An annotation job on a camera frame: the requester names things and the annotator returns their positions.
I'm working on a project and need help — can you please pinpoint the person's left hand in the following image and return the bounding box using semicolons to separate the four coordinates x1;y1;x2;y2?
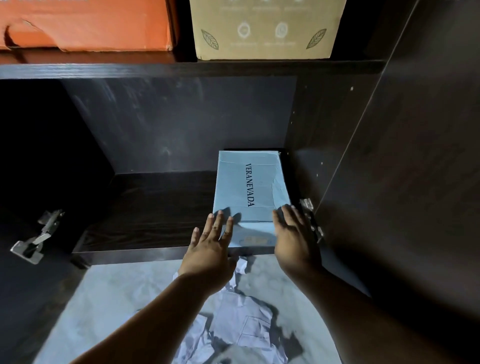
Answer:
177;209;239;298

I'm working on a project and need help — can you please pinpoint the person's right hand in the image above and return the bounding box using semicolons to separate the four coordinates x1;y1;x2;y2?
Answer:
271;203;324;279

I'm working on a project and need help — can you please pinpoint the white paper pile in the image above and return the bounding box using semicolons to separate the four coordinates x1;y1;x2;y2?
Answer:
170;256;290;364

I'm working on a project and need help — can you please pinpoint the light blue Veranevada box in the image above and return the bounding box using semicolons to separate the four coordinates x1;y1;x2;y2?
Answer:
212;149;293;248

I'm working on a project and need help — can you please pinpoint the dark wooden cabinet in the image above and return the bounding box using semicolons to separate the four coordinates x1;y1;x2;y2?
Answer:
0;0;480;364

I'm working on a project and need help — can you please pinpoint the tan cardboard shoebox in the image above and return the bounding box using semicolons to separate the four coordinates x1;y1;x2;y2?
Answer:
189;0;348;61

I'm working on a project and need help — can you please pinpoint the orange shoe box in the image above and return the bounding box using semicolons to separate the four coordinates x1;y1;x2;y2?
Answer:
0;0;177;52

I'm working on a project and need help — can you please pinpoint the person's right forearm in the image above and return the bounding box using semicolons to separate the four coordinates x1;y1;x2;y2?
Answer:
296;264;464;364

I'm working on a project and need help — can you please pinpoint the person's left forearm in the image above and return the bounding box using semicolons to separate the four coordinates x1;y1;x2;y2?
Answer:
69;271;213;364

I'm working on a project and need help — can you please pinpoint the silver cabinet hinge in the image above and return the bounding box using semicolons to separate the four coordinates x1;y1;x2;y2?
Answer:
299;197;325;244
10;209;65;265

